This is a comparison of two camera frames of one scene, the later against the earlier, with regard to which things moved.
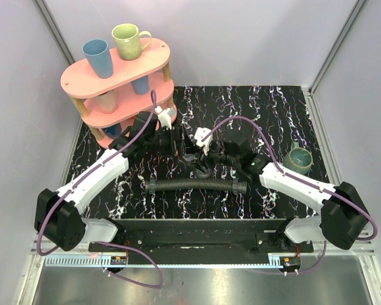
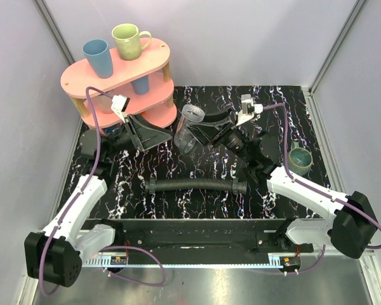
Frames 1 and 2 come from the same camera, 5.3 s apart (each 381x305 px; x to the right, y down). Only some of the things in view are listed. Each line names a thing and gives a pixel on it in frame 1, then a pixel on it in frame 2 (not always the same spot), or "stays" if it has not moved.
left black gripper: [173, 140] to [131, 132]
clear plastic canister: [189, 157] to [184, 138]
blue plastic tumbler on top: [97, 52] stays
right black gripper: [212, 144] to [209, 132]
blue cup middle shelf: [140, 85] stays
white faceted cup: [107, 101] stays
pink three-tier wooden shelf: [109, 104] stays
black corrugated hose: [235, 185] stays
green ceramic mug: [128, 39] stays
